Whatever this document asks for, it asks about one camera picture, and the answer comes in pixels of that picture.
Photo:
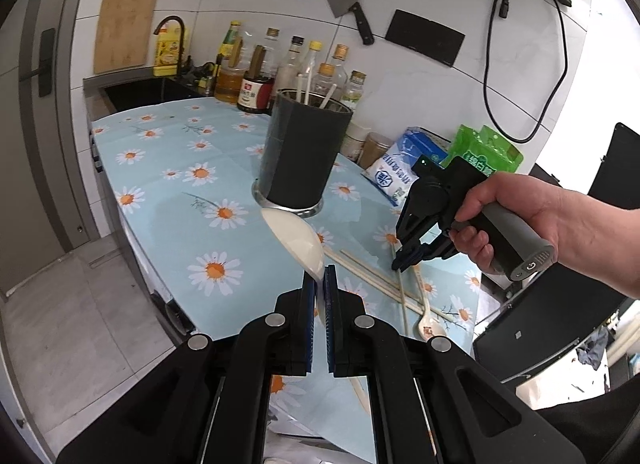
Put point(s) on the grey door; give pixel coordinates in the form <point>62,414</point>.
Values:
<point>30,169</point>

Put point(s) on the black wall panel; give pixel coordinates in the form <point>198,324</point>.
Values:
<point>425,36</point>

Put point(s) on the black sink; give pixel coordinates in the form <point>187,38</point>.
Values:
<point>145,91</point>

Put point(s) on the clear bottle yellow cap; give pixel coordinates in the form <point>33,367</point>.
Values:
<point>313,50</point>

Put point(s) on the pale oil bottle gold cap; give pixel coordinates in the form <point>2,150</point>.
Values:
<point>356,89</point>

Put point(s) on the black appliance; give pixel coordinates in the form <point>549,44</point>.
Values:
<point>525,339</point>

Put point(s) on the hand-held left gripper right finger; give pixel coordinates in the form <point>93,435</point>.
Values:
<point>330,309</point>

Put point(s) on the yellow oil jug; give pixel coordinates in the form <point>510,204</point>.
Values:
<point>167,51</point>

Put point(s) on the black flat panel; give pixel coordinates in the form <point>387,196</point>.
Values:
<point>620,164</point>

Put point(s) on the green label oil bottle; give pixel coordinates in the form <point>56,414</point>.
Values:
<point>231,46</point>

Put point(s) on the blue grey cloth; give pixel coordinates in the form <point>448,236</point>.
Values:
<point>592,349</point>

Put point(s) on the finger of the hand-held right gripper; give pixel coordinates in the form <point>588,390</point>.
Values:
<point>435,251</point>
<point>401,256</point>

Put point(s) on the green sugar bag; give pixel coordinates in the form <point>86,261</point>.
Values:
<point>485,149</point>

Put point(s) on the clear bottle silver cap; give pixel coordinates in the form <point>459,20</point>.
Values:
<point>271,44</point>

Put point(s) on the group of beige chopsticks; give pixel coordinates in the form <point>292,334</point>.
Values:
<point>372,274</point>

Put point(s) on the white soup spoon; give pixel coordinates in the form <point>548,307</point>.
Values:
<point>431,330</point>

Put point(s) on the cream plastic spoon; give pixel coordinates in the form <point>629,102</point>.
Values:
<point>295,239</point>

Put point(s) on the pale chopstick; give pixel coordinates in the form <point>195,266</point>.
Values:
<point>301,89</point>
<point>327,96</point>

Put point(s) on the tall clear bottle gold cap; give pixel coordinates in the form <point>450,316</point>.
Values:
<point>341,54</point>

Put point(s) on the person's right hand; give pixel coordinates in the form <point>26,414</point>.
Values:
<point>520,194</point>

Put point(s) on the wooden cutting board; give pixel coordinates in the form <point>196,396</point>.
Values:
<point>125,29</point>

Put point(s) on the daisy printed tablecloth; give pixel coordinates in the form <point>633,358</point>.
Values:
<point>170,234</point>

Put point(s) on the red label soy sauce bottle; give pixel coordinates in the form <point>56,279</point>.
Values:
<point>252,94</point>

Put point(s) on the black cylindrical utensil holder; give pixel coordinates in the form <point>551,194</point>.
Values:
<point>300,154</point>

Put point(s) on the person's dark trousers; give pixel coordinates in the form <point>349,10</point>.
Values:
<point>590,424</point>

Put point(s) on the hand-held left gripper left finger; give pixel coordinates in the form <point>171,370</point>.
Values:
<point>310,309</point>

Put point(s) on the person's right forearm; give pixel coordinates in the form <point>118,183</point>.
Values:
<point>600,244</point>

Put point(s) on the dark curved faucet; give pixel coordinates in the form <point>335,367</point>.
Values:
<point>172,19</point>

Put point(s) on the clear bottle black cap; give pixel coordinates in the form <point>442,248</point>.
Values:
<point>295,61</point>

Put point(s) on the blue white salt bag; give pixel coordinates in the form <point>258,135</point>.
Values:
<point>400,164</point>

